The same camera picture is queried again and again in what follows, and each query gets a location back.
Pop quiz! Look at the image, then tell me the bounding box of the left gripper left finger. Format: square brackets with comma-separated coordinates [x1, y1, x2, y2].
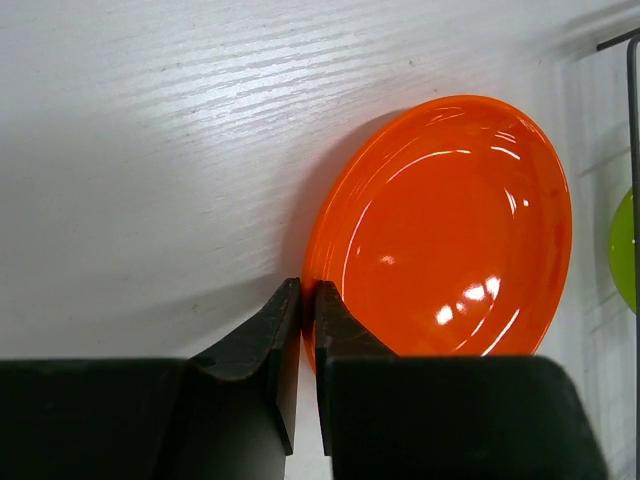
[1, 278, 301, 479]

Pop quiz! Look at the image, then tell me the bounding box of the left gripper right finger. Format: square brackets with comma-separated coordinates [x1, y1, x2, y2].
[315, 281, 609, 479]

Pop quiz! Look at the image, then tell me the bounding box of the orange plate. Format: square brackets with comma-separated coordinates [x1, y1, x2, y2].
[302, 95, 573, 356]

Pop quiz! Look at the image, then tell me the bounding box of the green plate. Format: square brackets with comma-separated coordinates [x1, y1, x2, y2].
[608, 189, 636, 312]

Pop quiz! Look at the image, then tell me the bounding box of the grey wire dish rack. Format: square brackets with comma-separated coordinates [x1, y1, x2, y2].
[597, 27, 640, 316]

